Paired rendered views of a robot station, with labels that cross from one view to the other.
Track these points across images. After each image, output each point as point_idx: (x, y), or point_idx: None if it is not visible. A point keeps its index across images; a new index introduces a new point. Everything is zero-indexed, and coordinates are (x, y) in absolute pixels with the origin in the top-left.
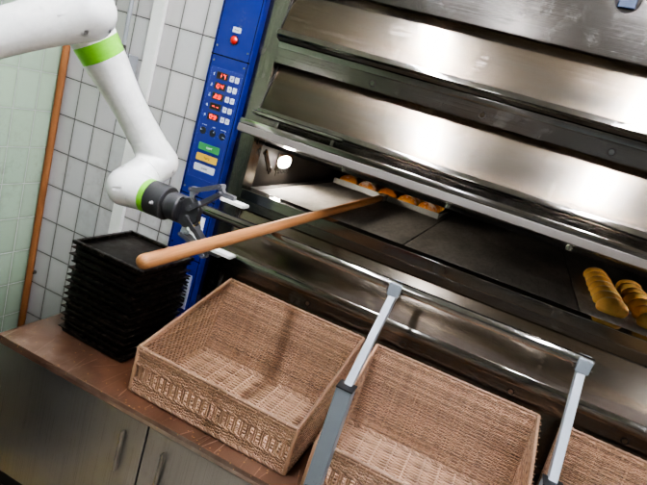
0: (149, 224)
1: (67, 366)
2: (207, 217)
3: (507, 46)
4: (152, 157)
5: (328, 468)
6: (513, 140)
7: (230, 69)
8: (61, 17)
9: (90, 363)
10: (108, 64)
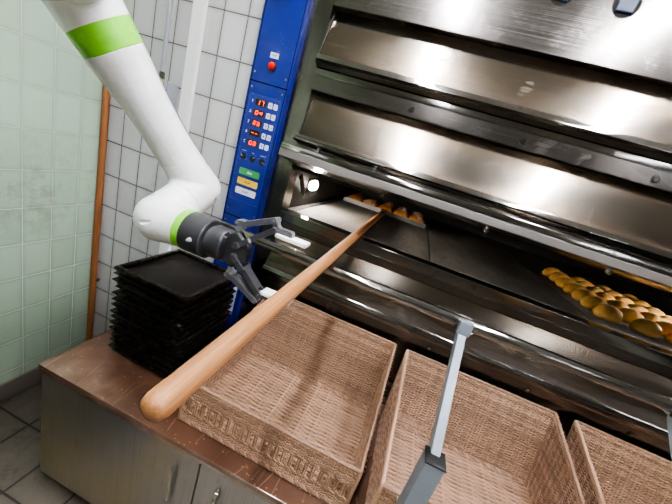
0: None
1: (113, 397)
2: None
3: (553, 72)
4: (190, 183)
5: None
6: (549, 166)
7: (268, 96)
8: None
9: (138, 388)
10: (118, 58)
